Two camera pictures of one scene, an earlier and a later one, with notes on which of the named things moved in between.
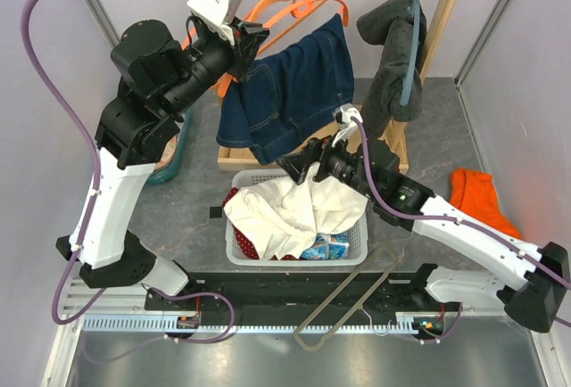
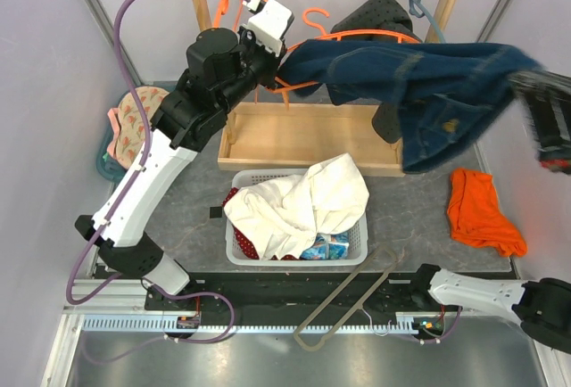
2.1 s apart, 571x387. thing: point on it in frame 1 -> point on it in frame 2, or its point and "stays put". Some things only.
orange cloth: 475,193 stays put
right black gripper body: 318,150 -> 558,150
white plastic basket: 358,236 stays put
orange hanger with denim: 302,8 -> 285,90
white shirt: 285,215 stays put
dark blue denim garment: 288,96 -> 451,96
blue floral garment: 328,247 stays put
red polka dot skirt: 248,247 stays put
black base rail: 407,293 stays put
